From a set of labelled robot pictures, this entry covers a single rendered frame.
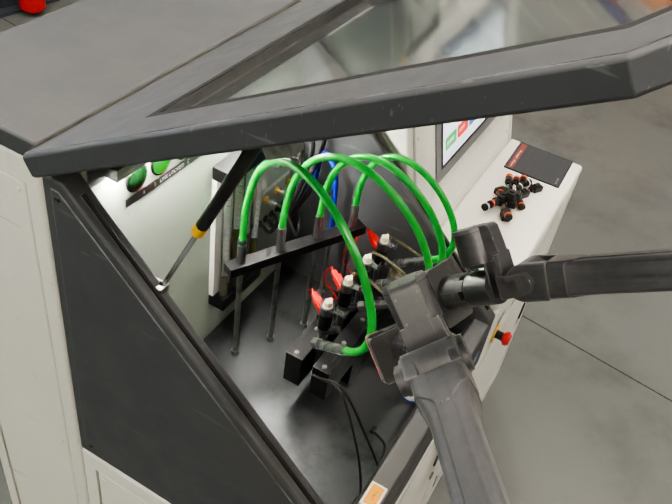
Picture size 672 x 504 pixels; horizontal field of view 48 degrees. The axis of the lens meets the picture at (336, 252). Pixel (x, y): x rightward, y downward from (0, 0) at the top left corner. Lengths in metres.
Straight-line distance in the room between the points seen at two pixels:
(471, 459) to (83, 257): 0.69
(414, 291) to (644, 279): 0.36
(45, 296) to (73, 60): 0.38
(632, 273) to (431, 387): 0.41
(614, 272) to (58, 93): 0.85
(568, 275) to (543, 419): 1.77
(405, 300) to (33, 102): 0.63
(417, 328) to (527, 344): 2.22
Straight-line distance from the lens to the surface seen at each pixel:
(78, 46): 1.37
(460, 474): 0.72
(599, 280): 1.14
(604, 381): 3.11
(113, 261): 1.14
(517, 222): 1.99
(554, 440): 2.84
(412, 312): 0.89
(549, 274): 1.15
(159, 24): 1.45
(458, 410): 0.78
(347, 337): 1.57
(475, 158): 2.04
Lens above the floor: 2.12
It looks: 40 degrees down
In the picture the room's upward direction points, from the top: 10 degrees clockwise
